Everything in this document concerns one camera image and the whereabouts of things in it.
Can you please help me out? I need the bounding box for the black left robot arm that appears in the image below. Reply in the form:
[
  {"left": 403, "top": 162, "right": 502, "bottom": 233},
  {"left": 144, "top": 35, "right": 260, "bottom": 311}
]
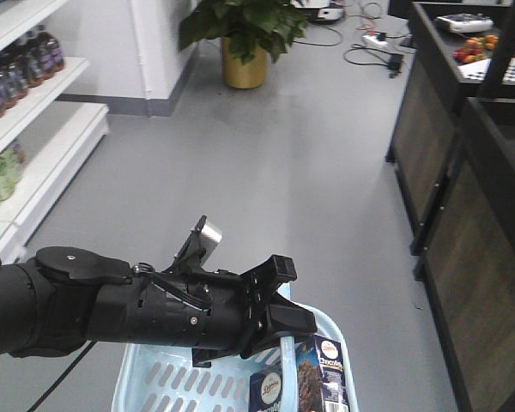
[{"left": 0, "top": 246, "right": 317, "bottom": 367}]

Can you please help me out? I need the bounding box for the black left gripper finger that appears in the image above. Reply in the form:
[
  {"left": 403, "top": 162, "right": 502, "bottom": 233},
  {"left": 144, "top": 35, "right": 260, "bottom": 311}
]
[{"left": 268, "top": 293, "right": 317, "bottom": 337}]

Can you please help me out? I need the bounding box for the white supermarket shelving unit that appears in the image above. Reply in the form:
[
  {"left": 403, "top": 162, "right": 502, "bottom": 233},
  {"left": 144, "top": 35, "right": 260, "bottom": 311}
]
[{"left": 0, "top": 57, "right": 109, "bottom": 264}]

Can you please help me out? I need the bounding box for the potted green plant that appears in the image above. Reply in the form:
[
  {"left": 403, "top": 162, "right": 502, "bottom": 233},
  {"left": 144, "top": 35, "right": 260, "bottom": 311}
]
[{"left": 179, "top": 0, "right": 307, "bottom": 89}]

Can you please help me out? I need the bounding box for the light blue plastic basket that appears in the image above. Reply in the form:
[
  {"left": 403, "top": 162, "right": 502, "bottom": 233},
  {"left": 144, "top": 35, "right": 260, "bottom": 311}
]
[{"left": 110, "top": 281, "right": 361, "bottom": 412}]

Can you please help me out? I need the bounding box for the Chocofello cookie box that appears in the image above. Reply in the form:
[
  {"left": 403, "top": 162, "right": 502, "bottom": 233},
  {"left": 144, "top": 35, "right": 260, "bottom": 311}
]
[{"left": 248, "top": 335, "right": 350, "bottom": 412}]

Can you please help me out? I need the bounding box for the white power strip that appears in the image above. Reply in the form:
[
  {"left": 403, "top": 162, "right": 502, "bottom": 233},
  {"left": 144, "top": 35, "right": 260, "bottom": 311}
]
[{"left": 361, "top": 34, "right": 388, "bottom": 49}]

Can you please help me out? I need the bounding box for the black wooden produce stand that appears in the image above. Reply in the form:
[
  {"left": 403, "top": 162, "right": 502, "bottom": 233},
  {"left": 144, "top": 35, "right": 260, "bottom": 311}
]
[{"left": 386, "top": 2, "right": 515, "bottom": 411}]

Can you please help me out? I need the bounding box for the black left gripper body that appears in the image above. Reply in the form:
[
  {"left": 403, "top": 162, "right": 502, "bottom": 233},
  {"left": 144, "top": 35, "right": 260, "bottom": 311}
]
[{"left": 130, "top": 255, "right": 297, "bottom": 367}]

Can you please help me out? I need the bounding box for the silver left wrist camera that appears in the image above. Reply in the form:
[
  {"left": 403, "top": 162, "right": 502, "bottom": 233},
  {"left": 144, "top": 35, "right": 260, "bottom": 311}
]
[{"left": 173, "top": 215, "right": 222, "bottom": 268}]

